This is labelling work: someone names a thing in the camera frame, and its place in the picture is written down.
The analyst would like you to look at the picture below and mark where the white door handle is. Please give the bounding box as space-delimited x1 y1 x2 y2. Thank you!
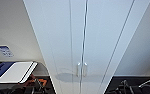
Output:
83 61 89 77
77 61 82 77

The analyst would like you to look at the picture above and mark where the white wardrobe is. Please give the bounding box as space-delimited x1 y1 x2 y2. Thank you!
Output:
23 0 150 94

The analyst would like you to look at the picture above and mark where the orange folding stand frame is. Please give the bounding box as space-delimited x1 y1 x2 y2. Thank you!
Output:
26 76 49 86

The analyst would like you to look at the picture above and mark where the blue and white wall sign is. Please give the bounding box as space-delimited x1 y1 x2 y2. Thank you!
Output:
0 45 14 58

